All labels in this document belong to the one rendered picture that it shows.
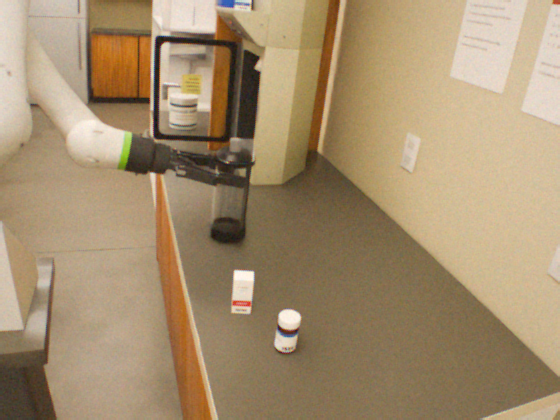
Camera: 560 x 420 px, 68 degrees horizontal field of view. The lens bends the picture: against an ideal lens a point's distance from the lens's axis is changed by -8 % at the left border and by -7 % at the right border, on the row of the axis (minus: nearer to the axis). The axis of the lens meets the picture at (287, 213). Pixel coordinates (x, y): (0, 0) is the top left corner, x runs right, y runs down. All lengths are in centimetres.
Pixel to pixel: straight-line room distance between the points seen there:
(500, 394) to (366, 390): 27
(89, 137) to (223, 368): 57
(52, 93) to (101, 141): 21
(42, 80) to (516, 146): 113
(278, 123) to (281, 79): 15
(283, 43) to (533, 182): 84
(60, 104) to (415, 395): 101
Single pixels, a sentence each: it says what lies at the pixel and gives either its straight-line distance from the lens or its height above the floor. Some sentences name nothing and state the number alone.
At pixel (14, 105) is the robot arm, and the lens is 87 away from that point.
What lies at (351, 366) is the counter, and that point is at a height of 94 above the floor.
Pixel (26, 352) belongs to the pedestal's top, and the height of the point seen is 94.
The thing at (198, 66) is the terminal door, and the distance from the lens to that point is 173.
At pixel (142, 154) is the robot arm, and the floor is 119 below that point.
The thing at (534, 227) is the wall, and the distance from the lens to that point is 109.
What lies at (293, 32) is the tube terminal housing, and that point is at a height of 146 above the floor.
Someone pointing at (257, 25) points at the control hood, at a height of 147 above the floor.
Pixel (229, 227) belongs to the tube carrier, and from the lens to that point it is 116.
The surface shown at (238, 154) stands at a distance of 110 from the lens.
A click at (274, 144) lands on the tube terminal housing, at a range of 152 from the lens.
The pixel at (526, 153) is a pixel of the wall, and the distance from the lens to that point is 111.
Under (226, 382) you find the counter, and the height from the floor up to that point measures 94.
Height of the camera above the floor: 155
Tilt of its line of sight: 26 degrees down
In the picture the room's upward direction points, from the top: 8 degrees clockwise
